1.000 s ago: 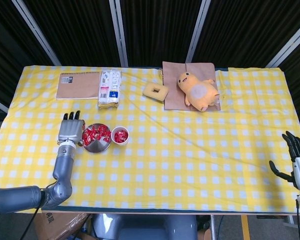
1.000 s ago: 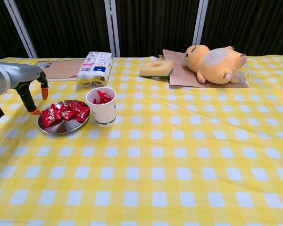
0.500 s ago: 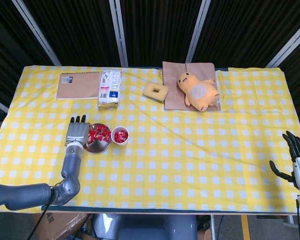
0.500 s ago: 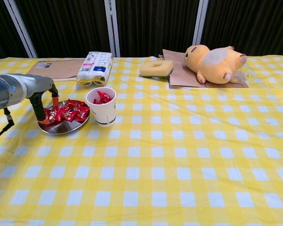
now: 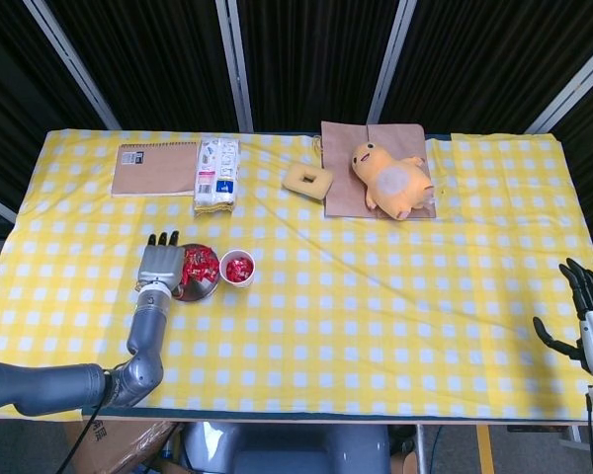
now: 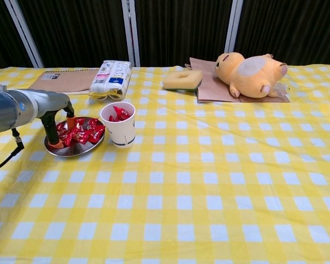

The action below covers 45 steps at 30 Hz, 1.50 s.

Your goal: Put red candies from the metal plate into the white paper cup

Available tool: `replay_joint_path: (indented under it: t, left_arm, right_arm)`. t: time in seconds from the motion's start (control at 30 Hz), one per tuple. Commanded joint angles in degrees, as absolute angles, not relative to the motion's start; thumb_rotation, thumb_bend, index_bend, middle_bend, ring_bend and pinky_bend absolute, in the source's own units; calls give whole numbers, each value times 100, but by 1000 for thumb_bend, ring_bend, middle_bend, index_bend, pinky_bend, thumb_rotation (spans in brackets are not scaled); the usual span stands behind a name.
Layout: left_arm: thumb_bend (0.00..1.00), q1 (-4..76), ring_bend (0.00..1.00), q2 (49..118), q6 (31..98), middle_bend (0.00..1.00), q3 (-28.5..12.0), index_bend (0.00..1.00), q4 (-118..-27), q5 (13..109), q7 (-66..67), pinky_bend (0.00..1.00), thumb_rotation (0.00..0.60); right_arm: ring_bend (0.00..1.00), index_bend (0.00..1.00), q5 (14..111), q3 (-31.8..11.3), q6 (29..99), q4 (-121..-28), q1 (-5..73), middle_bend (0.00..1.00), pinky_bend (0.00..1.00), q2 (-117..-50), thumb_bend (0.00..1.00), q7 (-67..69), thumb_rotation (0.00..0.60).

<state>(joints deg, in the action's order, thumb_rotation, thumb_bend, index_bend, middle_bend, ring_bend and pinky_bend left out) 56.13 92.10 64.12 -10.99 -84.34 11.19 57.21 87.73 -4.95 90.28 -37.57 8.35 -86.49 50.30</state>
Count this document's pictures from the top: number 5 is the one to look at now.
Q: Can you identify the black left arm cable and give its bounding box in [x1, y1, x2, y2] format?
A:
[53, 364, 129, 474]

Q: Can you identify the white plastic-wrapped pack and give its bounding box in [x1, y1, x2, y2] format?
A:
[192, 136, 242, 217]

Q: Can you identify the grey metal table leg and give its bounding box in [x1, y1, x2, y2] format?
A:
[413, 423, 429, 474]

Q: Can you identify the brown spiral notebook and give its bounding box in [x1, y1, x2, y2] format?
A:
[111, 140, 202, 198]

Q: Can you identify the round steel plate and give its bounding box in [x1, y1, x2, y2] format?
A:
[170, 243, 221, 302]

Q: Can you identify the yellow checkered tablecloth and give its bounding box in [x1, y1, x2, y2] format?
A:
[0, 128, 593, 421]

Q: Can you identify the white paper cup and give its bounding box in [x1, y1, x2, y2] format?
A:
[218, 249, 256, 288]

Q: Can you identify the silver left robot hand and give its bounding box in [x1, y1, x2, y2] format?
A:
[135, 230, 187, 300]

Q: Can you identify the brown cardboard box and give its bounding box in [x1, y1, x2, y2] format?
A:
[61, 419, 179, 474]

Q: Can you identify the yellow plush toy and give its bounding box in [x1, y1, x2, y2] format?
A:
[351, 139, 436, 221]

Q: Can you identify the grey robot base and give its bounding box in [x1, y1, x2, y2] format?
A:
[182, 422, 391, 474]

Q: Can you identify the brown paper bag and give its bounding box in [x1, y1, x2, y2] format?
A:
[311, 120, 439, 219]

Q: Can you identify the yellow sponge with hole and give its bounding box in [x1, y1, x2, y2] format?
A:
[281, 164, 335, 203]

